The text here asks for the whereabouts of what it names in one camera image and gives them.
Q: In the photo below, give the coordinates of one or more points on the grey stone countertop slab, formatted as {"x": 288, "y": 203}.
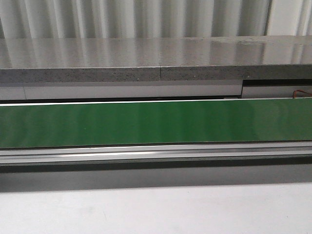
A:
{"x": 165, "y": 59}

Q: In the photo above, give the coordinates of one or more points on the green conveyor belt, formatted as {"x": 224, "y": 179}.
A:
{"x": 154, "y": 122}

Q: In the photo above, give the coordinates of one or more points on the white corrugated curtain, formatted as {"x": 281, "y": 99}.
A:
{"x": 153, "y": 18}

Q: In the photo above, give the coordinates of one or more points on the aluminium conveyor frame rail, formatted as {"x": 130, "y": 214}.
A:
{"x": 157, "y": 153}

